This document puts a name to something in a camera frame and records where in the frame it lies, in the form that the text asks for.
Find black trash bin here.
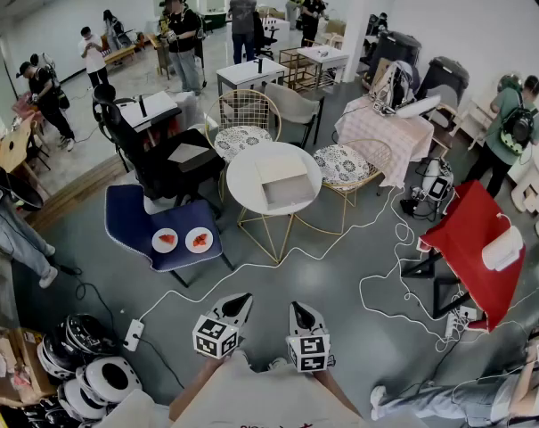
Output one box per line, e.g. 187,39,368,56
367,29,424,82
416,55,470,106

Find white oblong board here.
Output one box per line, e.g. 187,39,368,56
396,95,444,119

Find white table black legs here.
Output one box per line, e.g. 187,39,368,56
216,59,290,98

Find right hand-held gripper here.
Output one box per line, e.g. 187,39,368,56
285,300,332,373

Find red tablecloth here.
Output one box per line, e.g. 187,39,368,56
419,179,527,333

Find white table gold legs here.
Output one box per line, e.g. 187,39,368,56
296,45,351,92

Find wooden desk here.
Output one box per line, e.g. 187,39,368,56
0,112,52,182

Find black mesh swivel chair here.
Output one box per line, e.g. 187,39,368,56
252,11,280,61

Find grey upholstered chair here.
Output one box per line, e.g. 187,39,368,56
264,81,326,150

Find person's right forearm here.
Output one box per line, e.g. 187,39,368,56
313,366,363,418

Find white floor device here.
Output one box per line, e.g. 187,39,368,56
400,157,456,220

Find white power strip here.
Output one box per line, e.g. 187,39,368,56
444,305,479,342
122,318,146,353

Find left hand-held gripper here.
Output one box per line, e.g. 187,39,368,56
192,292,255,360

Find person's white shirt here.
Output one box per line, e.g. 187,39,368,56
94,350,412,428

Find floral round cushion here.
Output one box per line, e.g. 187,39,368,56
313,144,372,186
214,125,274,164

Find person's left forearm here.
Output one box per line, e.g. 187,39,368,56
167,355,228,422

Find black cable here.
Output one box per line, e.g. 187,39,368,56
135,334,186,391

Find wooden bench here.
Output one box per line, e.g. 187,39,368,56
100,33,140,67

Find white black backpack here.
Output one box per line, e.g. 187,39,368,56
370,59,422,111

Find white round table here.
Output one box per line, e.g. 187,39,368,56
225,142,323,267

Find black table frame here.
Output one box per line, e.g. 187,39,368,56
401,247,474,320

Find gold wire chair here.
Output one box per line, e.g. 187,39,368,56
312,138,394,236
205,88,282,204

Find tangled white cable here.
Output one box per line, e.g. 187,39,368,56
358,220,479,354

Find blue padded chair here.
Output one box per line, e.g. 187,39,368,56
104,184,235,289

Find white top brown desk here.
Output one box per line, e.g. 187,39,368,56
116,90,184,134

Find white round plate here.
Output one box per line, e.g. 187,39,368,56
151,228,180,255
184,226,215,254

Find white side cabinet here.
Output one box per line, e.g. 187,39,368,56
455,97,498,147

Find open cardboard box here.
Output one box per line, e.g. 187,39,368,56
0,326,60,406

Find gold wire rack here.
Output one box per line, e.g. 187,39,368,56
277,46,320,92

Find brown cardboard box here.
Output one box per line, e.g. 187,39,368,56
373,57,394,91

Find black office chair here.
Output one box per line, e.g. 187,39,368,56
92,83,228,209

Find long white cable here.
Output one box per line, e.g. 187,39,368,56
137,184,407,325

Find pink checked tablecloth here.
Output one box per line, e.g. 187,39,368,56
333,95,436,190

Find white rounded appliance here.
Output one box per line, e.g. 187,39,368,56
480,224,526,273

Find beige flat board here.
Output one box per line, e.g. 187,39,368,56
167,143,211,165

